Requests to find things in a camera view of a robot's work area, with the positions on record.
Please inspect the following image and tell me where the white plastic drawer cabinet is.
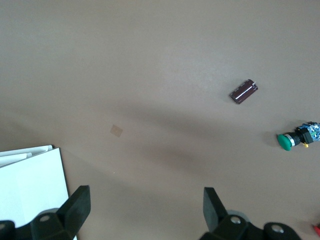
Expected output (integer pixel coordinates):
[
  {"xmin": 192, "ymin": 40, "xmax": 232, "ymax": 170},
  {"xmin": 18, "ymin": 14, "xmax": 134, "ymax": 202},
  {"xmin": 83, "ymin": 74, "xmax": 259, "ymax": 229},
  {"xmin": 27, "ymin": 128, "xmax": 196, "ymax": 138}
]
[{"xmin": 0, "ymin": 144, "xmax": 78, "ymax": 240}]

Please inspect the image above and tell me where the green push button switch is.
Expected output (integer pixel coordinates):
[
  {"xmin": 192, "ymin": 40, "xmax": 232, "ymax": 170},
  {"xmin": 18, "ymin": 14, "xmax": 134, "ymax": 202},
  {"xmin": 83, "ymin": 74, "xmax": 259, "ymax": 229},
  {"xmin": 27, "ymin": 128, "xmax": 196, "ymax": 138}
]
[{"xmin": 276, "ymin": 121, "xmax": 320, "ymax": 153}]

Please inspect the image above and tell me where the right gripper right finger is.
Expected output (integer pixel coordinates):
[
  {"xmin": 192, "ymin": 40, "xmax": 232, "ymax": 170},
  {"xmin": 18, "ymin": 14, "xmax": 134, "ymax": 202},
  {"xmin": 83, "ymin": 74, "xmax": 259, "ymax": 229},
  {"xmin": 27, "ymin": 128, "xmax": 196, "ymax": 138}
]
[{"xmin": 199, "ymin": 186, "xmax": 251, "ymax": 240}]

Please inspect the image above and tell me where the white plastic drawer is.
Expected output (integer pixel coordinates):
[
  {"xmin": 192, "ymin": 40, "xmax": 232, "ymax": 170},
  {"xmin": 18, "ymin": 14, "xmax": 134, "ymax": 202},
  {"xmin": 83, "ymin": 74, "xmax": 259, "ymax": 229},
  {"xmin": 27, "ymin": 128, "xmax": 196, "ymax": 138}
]
[
  {"xmin": 0, "ymin": 144, "xmax": 55, "ymax": 158},
  {"xmin": 0, "ymin": 152, "xmax": 33, "ymax": 168}
]

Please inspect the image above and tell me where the brown tape square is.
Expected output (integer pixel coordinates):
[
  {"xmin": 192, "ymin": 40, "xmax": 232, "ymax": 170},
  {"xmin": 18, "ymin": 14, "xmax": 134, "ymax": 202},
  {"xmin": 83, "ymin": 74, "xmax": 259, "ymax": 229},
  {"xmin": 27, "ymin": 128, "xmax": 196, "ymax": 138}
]
[{"xmin": 110, "ymin": 124, "xmax": 124, "ymax": 138}]

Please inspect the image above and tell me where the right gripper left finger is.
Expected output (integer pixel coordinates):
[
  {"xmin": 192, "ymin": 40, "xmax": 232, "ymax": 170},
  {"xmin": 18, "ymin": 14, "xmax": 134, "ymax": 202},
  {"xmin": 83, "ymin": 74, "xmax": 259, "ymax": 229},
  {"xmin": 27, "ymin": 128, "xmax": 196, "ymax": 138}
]
[{"xmin": 30, "ymin": 185, "xmax": 91, "ymax": 240}]

